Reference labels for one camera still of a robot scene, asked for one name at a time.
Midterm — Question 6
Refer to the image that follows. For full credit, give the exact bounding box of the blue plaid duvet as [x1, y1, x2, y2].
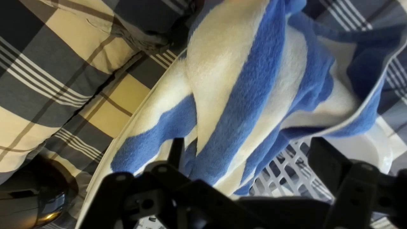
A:
[0, 0, 407, 229]

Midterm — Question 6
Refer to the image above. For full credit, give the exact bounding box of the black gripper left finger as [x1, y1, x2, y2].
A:
[81, 137, 240, 229]

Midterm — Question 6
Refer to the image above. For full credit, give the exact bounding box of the white plastic washing basket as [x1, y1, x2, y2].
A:
[76, 42, 407, 229]

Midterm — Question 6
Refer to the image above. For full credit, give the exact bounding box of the blue and white striped towel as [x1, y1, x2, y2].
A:
[109, 0, 407, 200]

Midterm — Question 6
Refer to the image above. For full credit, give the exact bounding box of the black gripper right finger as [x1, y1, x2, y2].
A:
[307, 137, 407, 229]

